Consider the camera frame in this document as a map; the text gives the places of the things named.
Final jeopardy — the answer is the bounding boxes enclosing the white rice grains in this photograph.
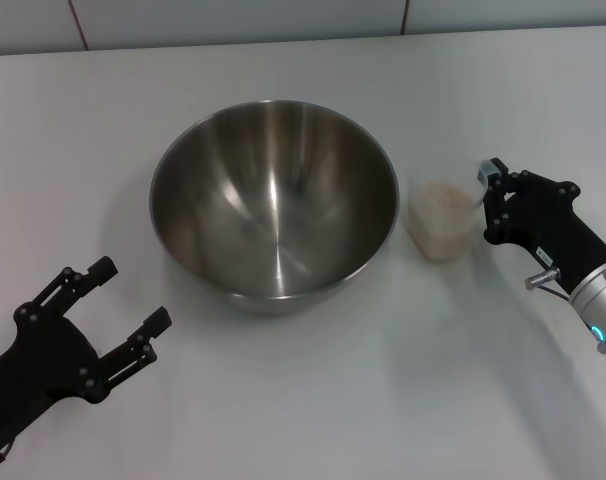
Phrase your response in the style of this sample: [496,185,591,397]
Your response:
[410,180,477,261]

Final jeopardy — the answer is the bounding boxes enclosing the silver connector plug with cable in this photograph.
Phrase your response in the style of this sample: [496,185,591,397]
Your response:
[525,268,572,304]

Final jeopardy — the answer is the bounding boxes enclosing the stainless steel mixing bowl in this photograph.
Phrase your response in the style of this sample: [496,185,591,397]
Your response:
[148,98,402,317]

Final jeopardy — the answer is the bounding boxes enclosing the clear plastic measuring cup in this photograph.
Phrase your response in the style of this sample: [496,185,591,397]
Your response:
[406,162,487,262]

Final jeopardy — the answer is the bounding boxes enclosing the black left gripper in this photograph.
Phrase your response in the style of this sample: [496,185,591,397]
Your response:
[0,256,174,464]

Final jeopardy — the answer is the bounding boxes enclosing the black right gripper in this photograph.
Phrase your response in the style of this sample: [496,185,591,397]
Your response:
[477,157,606,295]

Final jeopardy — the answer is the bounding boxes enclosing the white backdrop board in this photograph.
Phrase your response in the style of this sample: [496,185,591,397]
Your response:
[68,0,409,52]
[402,0,606,38]
[0,0,90,58]

